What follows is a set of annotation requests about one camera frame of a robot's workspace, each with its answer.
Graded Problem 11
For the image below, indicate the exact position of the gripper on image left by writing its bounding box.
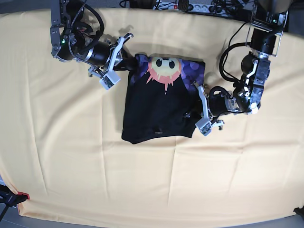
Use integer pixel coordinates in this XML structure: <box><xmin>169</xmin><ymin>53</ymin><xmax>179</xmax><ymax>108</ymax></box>
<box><xmin>86</xmin><ymin>33</ymin><xmax>138</xmax><ymax>77</ymax></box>

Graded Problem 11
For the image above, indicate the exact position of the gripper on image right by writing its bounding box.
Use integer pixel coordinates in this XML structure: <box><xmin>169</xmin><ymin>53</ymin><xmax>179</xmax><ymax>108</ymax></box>
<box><xmin>182</xmin><ymin>82</ymin><xmax>235</xmax><ymax>130</ymax></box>

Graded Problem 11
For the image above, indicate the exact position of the black T-shirt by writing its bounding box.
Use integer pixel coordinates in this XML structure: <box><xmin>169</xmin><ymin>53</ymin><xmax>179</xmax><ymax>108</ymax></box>
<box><xmin>122</xmin><ymin>54</ymin><xmax>206</xmax><ymax>144</ymax></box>

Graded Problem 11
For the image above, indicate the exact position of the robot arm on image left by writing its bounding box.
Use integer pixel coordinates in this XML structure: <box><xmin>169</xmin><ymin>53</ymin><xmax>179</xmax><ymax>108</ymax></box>
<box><xmin>50</xmin><ymin>0</ymin><xmax>138</xmax><ymax>77</ymax></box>

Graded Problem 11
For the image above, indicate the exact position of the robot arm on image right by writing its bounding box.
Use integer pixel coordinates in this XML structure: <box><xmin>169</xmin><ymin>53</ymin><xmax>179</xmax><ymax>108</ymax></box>
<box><xmin>184</xmin><ymin>0</ymin><xmax>292</xmax><ymax>135</ymax></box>

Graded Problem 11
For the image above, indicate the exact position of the white power strip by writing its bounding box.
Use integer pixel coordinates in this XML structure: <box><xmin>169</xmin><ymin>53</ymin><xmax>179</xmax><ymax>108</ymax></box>
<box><xmin>152</xmin><ymin>0</ymin><xmax>212</xmax><ymax>13</ymax></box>

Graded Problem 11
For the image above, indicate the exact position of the black power adapter box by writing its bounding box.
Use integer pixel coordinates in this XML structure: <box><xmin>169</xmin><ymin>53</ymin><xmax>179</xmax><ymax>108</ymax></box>
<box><xmin>233</xmin><ymin>9</ymin><xmax>252</xmax><ymax>23</ymax></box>

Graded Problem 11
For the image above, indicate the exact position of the yellow table cloth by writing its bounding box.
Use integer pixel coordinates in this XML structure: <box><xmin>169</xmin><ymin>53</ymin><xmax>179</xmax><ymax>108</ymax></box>
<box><xmin>0</xmin><ymin>10</ymin><xmax>304</xmax><ymax>228</ymax></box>

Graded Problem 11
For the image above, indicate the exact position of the black clamp at right edge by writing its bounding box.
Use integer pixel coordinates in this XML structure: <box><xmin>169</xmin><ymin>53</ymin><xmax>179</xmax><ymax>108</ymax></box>
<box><xmin>294</xmin><ymin>207</ymin><xmax>304</xmax><ymax>219</ymax></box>

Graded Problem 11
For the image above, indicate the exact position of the black red table clamp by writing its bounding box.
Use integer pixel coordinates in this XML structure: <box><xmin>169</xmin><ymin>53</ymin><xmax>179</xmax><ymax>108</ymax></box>
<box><xmin>0</xmin><ymin>185</ymin><xmax>30</xmax><ymax>220</ymax></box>

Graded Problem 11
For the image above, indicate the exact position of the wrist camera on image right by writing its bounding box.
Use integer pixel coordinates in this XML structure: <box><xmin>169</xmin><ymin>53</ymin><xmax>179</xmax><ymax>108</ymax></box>
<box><xmin>195</xmin><ymin>118</ymin><xmax>211</xmax><ymax>136</ymax></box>

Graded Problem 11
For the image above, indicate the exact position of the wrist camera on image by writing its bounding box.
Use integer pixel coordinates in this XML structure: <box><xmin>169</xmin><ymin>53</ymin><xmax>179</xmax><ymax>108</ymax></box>
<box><xmin>195</xmin><ymin>118</ymin><xmax>211</xmax><ymax>136</ymax></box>
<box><xmin>99</xmin><ymin>71</ymin><xmax>121</xmax><ymax>90</ymax></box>

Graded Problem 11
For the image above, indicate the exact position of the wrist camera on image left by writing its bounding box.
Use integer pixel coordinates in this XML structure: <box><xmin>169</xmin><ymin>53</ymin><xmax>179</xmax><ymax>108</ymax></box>
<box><xmin>99</xmin><ymin>71</ymin><xmax>121</xmax><ymax>90</ymax></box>

